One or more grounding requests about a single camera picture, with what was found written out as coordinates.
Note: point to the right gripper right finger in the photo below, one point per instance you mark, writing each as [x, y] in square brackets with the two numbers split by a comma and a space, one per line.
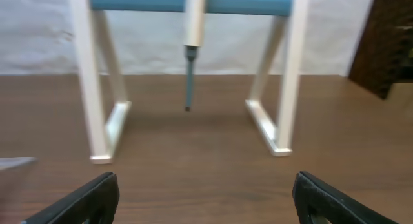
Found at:
[322, 204]

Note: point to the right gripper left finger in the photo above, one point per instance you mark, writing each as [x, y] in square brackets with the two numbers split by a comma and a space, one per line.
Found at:
[87, 201]

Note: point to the white and blue stand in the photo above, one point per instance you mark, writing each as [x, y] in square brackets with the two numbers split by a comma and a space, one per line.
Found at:
[93, 88]

